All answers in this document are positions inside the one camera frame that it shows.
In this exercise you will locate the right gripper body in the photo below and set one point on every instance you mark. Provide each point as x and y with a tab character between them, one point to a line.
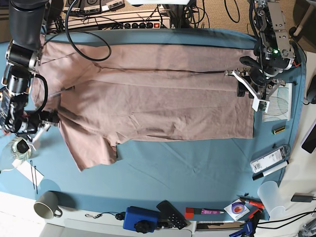
39	123

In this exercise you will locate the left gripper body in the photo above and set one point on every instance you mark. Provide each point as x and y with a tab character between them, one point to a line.
253	77

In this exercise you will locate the dusty pink T-shirt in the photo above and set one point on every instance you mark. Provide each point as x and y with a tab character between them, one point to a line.
144	92

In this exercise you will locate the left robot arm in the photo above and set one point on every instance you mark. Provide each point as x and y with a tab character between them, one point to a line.
273	52

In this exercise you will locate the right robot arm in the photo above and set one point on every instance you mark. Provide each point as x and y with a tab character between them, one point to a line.
27	23

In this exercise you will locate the clear tape roll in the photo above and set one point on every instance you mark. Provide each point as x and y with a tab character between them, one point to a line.
14	154

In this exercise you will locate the black zip tie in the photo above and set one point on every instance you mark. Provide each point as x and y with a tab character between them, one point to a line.
34	176

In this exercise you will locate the white paper card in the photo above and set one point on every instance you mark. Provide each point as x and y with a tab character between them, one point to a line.
25	169

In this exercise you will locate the green gold battery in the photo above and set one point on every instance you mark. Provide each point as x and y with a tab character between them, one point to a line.
278	130

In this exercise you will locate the black computer mouse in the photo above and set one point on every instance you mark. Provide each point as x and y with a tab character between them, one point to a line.
311	92

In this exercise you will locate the clear plastic case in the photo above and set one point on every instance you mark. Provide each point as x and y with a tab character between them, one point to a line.
271	158

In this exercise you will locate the black smartphone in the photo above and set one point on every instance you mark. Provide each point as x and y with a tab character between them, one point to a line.
309	141

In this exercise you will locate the grey ceramic mug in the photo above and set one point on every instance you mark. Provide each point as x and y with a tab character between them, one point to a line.
47	207

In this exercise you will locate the white marker pen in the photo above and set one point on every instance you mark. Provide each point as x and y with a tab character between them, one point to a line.
270	171

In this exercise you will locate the blue table cloth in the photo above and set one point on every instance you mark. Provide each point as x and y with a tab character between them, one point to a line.
208	173

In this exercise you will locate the translucent plastic cup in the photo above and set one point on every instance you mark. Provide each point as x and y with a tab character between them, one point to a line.
271	198

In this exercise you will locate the disc in paper sleeve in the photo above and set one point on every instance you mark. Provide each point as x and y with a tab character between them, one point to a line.
237	209

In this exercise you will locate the purple tube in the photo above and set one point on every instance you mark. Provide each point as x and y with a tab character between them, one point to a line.
211	212

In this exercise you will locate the red block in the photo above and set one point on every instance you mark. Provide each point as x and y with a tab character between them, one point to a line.
190	212

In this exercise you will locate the blue black clamp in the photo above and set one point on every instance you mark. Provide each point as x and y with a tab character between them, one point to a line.
249	227

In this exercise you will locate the blue box with knob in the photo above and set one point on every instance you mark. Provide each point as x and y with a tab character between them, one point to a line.
140	220

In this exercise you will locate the black remote control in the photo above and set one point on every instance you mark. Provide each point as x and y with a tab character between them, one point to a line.
172	214

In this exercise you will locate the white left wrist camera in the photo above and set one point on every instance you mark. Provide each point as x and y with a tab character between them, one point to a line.
260	105

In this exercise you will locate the black power strip red switch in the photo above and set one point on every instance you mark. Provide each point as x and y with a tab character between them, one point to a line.
142	25

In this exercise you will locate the red handled screwdriver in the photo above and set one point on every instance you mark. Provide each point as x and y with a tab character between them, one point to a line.
253	202

